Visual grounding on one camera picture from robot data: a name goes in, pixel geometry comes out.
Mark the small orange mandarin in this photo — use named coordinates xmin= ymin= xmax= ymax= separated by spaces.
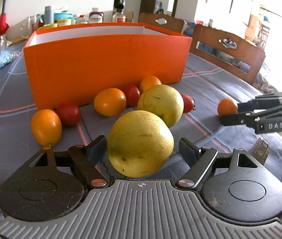
xmin=217 ymin=98 xmax=238 ymax=117

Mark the yellow pear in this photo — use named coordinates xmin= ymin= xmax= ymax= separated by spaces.
xmin=137 ymin=84 xmax=184 ymax=128
xmin=107 ymin=110 xmax=174 ymax=178

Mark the red tomato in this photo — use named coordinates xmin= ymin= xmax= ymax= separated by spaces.
xmin=123 ymin=85 xmax=140 ymax=107
xmin=181 ymin=94 xmax=196 ymax=113
xmin=54 ymin=103 xmax=81 ymax=126

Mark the wooden chair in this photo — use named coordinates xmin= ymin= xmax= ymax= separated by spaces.
xmin=138 ymin=12 xmax=186 ymax=33
xmin=190 ymin=24 xmax=265 ymax=85

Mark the plaid blue tablecloth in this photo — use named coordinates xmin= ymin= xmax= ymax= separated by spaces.
xmin=0 ymin=53 xmax=282 ymax=184

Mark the orange cardboard box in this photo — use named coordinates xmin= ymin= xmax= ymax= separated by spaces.
xmin=23 ymin=23 xmax=192 ymax=110

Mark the cream lidded jar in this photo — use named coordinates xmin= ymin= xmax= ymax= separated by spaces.
xmin=57 ymin=18 xmax=72 ymax=26

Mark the white red-lidded jar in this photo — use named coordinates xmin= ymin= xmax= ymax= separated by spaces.
xmin=88 ymin=8 xmax=104 ymax=24

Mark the teal plastic container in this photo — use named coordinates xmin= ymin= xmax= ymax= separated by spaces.
xmin=54 ymin=12 xmax=72 ymax=22

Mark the grey blue thermos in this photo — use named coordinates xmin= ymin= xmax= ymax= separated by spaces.
xmin=44 ymin=5 xmax=54 ymax=24

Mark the red folded umbrella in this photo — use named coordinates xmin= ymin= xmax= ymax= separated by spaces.
xmin=0 ymin=0 xmax=9 ymax=35

